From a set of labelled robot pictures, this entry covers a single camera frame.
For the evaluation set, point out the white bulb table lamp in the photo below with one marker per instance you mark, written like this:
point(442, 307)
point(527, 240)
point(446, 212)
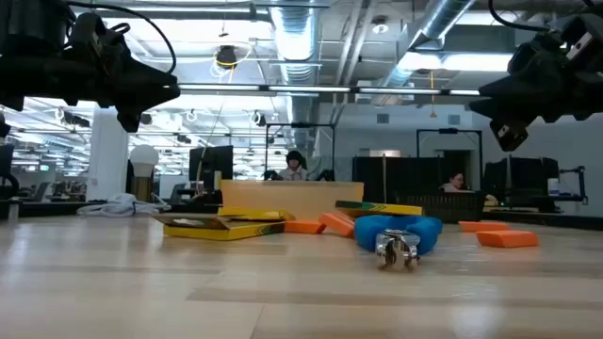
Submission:
point(143, 160)

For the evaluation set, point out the white square pillar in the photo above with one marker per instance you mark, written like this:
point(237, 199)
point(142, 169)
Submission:
point(108, 155)

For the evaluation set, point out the black background robot arm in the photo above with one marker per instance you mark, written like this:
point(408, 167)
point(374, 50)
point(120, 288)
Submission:
point(273, 175)
point(326, 175)

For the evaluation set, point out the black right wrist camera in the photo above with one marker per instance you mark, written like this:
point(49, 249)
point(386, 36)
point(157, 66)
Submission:
point(579, 44)

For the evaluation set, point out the black office chair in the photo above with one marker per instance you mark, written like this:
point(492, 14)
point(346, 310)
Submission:
point(4, 160)

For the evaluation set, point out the black partition panel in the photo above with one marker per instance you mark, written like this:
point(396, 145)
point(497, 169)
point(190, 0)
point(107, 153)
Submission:
point(377, 183)

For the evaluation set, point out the black background rig frame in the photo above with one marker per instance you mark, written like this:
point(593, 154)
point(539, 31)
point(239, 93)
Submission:
point(306, 125)
point(447, 131)

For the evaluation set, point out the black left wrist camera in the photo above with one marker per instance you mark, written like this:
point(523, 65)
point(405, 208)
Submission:
point(94, 33)

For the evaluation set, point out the small grey post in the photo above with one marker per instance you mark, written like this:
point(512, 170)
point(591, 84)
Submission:
point(13, 209)

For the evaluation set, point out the black ceiling camera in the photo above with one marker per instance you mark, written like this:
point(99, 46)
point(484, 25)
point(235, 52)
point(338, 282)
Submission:
point(226, 56)

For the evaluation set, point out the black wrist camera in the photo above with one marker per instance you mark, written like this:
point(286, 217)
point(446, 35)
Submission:
point(579, 44)
point(94, 33)

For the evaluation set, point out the long ceiling light strip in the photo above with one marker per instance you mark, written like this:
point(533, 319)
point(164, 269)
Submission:
point(306, 88)

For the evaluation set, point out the black perforated plastic basket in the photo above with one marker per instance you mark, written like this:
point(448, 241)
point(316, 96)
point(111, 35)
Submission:
point(443, 207)

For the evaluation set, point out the black computer monitor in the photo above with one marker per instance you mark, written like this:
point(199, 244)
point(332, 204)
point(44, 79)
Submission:
point(211, 165)

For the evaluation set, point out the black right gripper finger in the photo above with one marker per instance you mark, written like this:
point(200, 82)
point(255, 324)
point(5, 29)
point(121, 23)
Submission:
point(497, 101)

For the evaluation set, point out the black equipment rack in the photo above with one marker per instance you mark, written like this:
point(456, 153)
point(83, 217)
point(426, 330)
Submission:
point(523, 179)

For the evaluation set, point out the orange translucent plastic bin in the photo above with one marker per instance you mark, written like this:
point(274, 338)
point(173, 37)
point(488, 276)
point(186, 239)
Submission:
point(292, 198)

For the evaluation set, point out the silver ventilation duct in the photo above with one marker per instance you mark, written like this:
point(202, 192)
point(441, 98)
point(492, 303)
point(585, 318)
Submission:
point(294, 42)
point(438, 23)

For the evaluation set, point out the yellow crayon box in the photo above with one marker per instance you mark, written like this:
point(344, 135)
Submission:
point(377, 208)
point(221, 231)
point(256, 214)

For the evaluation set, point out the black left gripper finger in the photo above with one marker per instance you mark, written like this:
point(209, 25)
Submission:
point(155, 92)

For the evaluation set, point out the black metal stand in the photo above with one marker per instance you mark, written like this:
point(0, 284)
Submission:
point(583, 183)

